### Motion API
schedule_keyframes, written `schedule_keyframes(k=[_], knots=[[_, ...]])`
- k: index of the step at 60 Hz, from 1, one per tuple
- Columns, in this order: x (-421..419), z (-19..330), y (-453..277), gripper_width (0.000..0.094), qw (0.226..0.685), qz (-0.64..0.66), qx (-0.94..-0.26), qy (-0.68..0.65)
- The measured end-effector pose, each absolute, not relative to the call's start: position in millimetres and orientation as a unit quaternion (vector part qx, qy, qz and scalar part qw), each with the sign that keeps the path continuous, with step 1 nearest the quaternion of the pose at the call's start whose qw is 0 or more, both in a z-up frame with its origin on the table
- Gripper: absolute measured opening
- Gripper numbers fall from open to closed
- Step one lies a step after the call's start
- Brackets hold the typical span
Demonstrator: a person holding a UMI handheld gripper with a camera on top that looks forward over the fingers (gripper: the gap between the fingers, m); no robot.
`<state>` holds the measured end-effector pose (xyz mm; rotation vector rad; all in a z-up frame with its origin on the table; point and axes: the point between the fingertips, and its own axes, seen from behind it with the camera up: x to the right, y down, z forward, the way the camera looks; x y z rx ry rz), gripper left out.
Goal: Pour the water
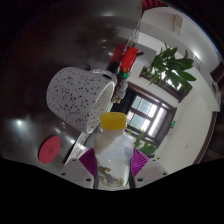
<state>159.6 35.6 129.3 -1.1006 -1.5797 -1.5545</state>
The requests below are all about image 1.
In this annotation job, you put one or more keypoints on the flat round red coaster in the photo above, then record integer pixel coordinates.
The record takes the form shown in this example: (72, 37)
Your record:
(50, 149)

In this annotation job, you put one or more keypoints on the small potted green plant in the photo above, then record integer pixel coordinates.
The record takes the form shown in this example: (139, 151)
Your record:
(171, 66)

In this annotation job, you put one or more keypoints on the red box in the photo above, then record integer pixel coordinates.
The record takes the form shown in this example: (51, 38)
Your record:
(129, 59)

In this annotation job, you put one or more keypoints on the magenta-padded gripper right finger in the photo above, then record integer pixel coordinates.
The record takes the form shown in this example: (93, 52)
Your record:
(150, 170)

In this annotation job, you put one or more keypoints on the white speckled cup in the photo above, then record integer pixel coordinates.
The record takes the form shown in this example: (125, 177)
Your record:
(75, 96)

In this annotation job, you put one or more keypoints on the green exit sign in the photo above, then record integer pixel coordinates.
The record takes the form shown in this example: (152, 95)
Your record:
(173, 125)

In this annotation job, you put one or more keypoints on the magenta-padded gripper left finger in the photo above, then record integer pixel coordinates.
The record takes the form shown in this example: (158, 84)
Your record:
(77, 171)

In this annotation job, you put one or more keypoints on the clear bottle with yellow cap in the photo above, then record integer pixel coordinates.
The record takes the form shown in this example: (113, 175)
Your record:
(113, 156)

